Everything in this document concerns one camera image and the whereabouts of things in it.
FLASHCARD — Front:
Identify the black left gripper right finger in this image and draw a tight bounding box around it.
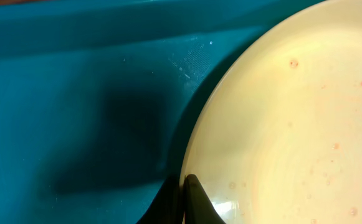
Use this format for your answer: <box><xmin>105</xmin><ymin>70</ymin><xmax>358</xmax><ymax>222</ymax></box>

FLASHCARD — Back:
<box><xmin>183</xmin><ymin>174</ymin><xmax>225</xmax><ymax>224</ymax></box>

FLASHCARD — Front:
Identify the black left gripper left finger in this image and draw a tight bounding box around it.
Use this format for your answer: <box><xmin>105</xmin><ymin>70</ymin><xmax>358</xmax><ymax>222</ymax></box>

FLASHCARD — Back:
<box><xmin>137</xmin><ymin>176</ymin><xmax>182</xmax><ymax>224</ymax></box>

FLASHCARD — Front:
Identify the yellow-green plate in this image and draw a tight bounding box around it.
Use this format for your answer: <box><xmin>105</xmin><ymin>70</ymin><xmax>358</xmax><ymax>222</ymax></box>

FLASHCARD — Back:
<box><xmin>181</xmin><ymin>0</ymin><xmax>362</xmax><ymax>224</ymax></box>

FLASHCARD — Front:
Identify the teal plastic tray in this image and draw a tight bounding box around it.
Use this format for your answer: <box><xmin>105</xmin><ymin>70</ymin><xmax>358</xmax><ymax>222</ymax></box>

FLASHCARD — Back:
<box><xmin>0</xmin><ymin>0</ymin><xmax>312</xmax><ymax>223</ymax></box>

